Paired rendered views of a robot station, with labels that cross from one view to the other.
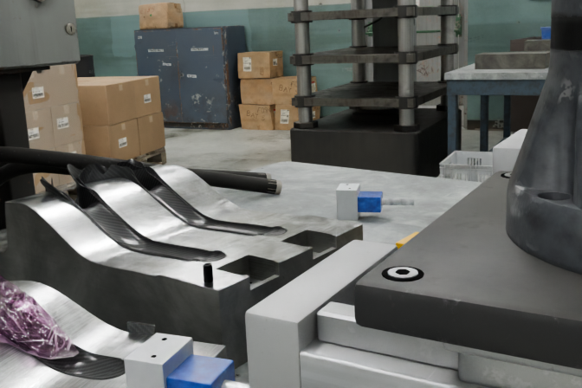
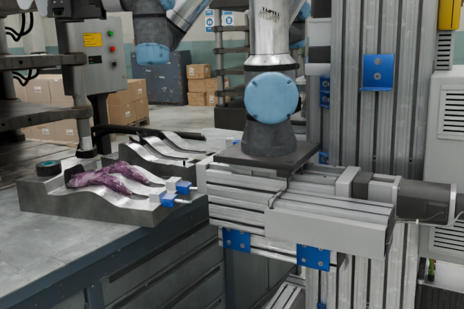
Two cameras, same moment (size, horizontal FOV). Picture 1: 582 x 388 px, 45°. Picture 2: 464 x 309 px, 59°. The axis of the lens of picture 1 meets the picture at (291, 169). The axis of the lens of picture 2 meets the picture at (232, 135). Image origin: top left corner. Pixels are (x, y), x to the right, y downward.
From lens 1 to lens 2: 0.79 m
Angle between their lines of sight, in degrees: 2
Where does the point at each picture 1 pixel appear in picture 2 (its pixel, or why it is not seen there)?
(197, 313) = (181, 174)
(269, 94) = (203, 87)
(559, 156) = (246, 135)
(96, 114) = (114, 99)
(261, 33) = (199, 54)
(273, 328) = (201, 166)
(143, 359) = (170, 181)
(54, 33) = (119, 78)
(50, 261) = (134, 161)
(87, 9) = not seen: hidden behind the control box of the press
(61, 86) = not seen: hidden behind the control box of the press
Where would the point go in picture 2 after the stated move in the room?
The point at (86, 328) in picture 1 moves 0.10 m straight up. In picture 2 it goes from (151, 177) to (149, 150)
